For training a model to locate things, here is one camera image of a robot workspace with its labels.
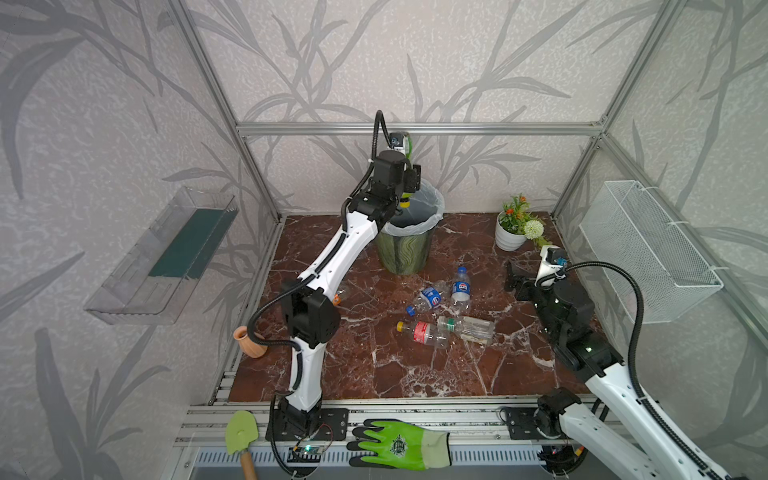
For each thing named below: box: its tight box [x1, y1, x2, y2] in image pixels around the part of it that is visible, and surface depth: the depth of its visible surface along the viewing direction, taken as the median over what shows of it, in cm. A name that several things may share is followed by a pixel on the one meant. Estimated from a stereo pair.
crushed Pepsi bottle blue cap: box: [406, 286, 443, 317], surface depth 95 cm
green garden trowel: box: [225, 410, 259, 480], surface depth 74 cm
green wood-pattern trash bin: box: [376, 230, 431, 275], surface depth 94 cm
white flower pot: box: [495, 210, 528, 252], surface depth 104 cm
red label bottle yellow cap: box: [396, 321, 448, 349], surface depth 88 cm
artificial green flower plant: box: [498, 192, 552, 248], surface depth 101 cm
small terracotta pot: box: [233, 326, 268, 359], surface depth 80 cm
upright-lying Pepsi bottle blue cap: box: [451, 266, 471, 315], surface depth 96 cm
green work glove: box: [346, 419, 452, 471], surface depth 71 cm
